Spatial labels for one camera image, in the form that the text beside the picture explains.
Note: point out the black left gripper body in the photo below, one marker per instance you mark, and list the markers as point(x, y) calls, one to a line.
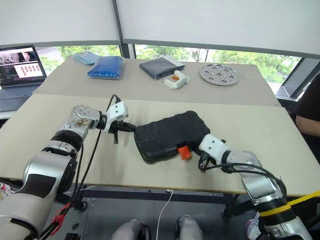
point(115, 128)

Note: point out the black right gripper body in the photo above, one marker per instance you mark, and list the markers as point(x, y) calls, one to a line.
point(204, 162)

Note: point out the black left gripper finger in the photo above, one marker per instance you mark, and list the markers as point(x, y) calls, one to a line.
point(130, 125)
point(129, 130)

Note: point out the black plastic tool case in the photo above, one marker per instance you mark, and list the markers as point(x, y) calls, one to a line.
point(170, 135)

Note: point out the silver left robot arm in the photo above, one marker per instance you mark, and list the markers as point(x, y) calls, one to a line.
point(50, 170)

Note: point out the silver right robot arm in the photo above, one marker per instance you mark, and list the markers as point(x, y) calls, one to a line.
point(260, 182)

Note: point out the dark blue plastic bag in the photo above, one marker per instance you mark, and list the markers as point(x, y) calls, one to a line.
point(106, 67)

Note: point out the dark grey folded cloth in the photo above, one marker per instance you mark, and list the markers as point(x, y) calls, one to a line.
point(160, 68)

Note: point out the white plastic holder orange insert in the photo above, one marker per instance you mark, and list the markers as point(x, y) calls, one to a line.
point(177, 81)

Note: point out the grey rounded robot knee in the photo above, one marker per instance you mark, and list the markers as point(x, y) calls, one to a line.
point(190, 227)
point(127, 230)

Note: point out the light blue plastic bag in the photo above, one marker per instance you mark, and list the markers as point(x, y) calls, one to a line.
point(86, 57)

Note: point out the white grey sneaker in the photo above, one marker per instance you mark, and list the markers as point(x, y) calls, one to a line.
point(252, 228)

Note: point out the round perforated metal plate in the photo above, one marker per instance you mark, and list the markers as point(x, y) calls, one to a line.
point(220, 74)

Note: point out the small black floor object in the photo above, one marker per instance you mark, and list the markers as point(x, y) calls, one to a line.
point(75, 227)

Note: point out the open grey laptop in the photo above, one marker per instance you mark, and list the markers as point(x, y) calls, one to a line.
point(17, 80)

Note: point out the person in dark clothes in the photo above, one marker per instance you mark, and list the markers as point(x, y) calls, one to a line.
point(310, 117)

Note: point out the white roller blind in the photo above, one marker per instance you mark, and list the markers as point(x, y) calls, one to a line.
point(220, 22)
point(55, 21)

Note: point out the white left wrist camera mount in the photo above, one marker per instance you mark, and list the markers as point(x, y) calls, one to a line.
point(116, 112)

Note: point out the black metal table frame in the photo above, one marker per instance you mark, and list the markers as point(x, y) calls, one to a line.
point(155, 196)

